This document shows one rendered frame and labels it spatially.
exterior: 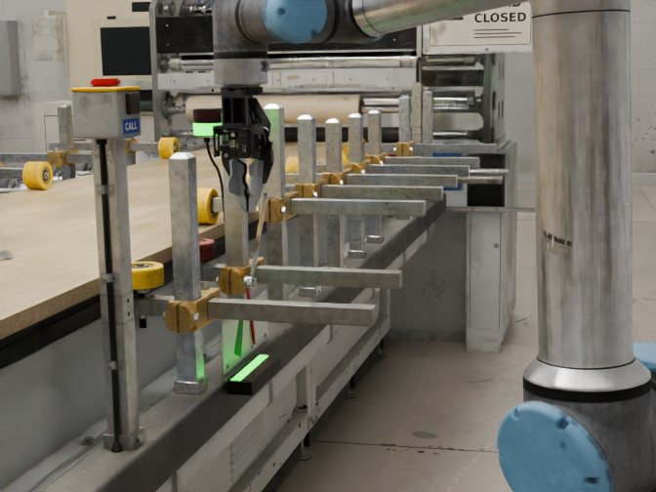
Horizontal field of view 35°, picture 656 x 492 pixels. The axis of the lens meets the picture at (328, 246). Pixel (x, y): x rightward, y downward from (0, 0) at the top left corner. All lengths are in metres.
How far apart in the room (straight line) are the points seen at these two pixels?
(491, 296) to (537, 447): 3.28
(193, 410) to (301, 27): 0.63
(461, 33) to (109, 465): 3.17
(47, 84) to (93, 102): 10.54
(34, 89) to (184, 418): 10.49
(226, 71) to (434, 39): 2.73
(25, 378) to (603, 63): 1.01
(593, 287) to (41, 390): 0.93
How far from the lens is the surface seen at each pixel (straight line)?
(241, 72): 1.72
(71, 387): 1.84
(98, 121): 1.45
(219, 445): 1.98
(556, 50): 1.20
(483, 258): 4.48
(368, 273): 1.94
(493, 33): 4.37
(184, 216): 1.71
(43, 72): 12.00
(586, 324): 1.22
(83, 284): 1.73
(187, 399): 1.76
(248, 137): 1.71
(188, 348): 1.76
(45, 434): 1.78
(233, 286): 1.95
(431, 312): 4.69
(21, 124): 12.16
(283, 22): 1.61
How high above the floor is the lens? 1.25
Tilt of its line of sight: 10 degrees down
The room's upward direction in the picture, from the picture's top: 1 degrees counter-clockwise
